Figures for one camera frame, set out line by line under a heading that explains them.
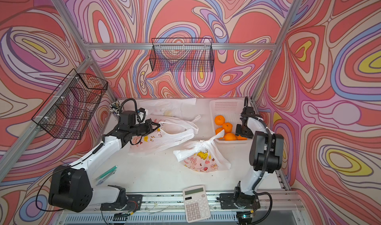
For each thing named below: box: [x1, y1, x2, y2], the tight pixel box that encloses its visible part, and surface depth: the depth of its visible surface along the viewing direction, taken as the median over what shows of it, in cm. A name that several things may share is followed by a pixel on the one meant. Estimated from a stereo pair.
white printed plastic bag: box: [172, 129, 232, 173], surface depth 77 cm
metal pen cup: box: [108, 100, 122, 116], surface depth 93 cm
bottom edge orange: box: [224, 132, 237, 141], surface depth 92 cm
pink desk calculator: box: [182, 185, 211, 224], surface depth 73 cm
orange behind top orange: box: [214, 114, 226, 126], surface depth 103 cm
